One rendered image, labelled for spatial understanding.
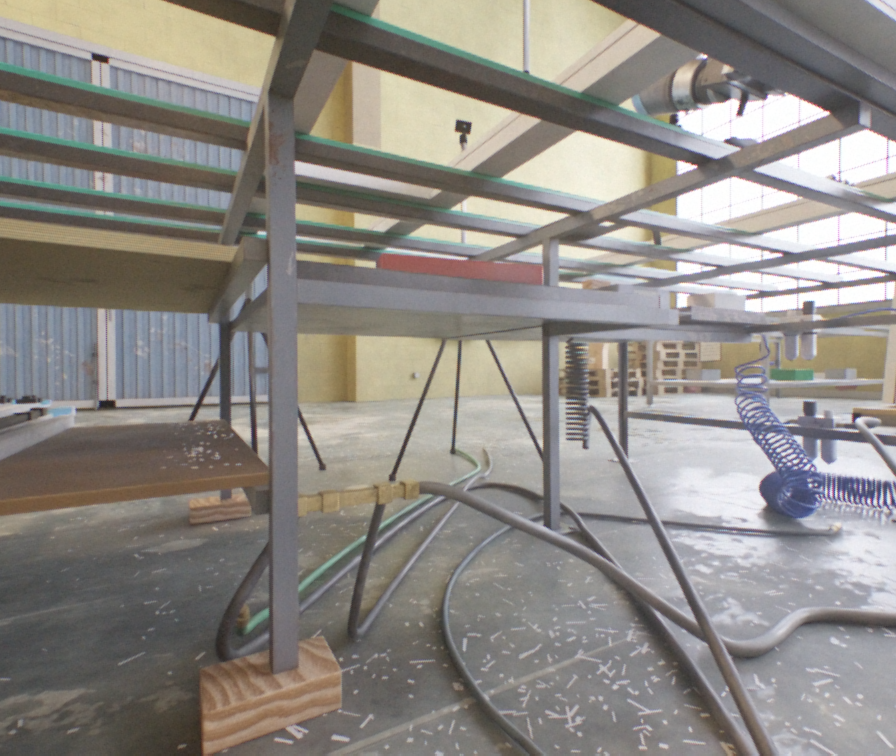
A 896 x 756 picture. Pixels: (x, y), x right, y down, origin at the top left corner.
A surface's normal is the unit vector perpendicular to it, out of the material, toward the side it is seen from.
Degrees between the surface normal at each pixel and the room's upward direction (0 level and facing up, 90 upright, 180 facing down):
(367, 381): 90
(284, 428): 90
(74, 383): 90
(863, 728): 0
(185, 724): 0
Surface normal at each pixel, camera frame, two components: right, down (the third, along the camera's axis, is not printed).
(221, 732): 0.49, 0.00
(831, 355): -0.87, 0.01
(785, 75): 0.00, 1.00
